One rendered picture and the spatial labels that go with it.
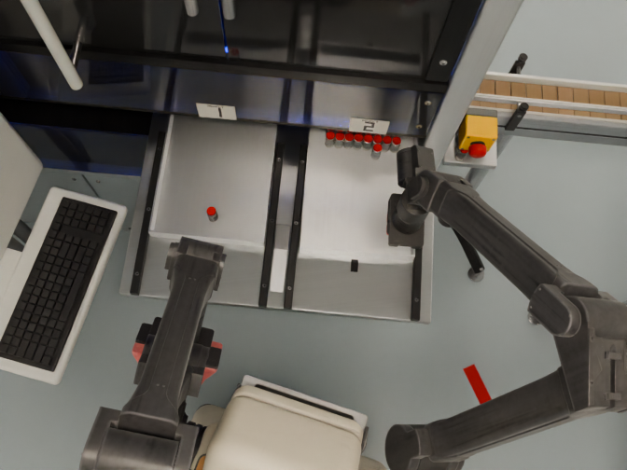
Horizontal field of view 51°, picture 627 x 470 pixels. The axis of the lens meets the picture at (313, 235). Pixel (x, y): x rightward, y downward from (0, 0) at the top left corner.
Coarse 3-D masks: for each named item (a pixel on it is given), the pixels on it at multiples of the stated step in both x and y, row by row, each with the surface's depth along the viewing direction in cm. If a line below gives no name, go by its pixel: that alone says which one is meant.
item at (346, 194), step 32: (320, 160) 159; (352, 160) 159; (384, 160) 159; (320, 192) 156; (352, 192) 156; (384, 192) 156; (320, 224) 153; (352, 224) 154; (384, 224) 154; (384, 256) 150
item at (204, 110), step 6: (198, 108) 145; (204, 108) 145; (210, 108) 145; (216, 108) 145; (222, 108) 145; (228, 108) 144; (234, 108) 144; (204, 114) 148; (210, 114) 147; (216, 114) 147; (222, 114) 147; (228, 114) 147; (234, 114) 146
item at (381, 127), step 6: (354, 120) 145; (360, 120) 144; (366, 120) 144; (372, 120) 144; (378, 120) 144; (354, 126) 147; (360, 126) 147; (378, 126) 146; (384, 126) 146; (372, 132) 149; (378, 132) 149; (384, 132) 149
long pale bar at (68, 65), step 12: (24, 0) 103; (36, 0) 105; (36, 12) 106; (36, 24) 109; (48, 24) 110; (48, 36) 112; (60, 48) 116; (72, 48) 127; (60, 60) 119; (72, 60) 125; (72, 72) 123; (72, 84) 126
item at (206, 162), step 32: (192, 128) 160; (224, 128) 160; (256, 128) 161; (160, 160) 153; (192, 160) 157; (224, 160) 158; (256, 160) 158; (160, 192) 154; (192, 192) 155; (224, 192) 155; (256, 192) 155; (160, 224) 152; (192, 224) 152; (224, 224) 152; (256, 224) 153
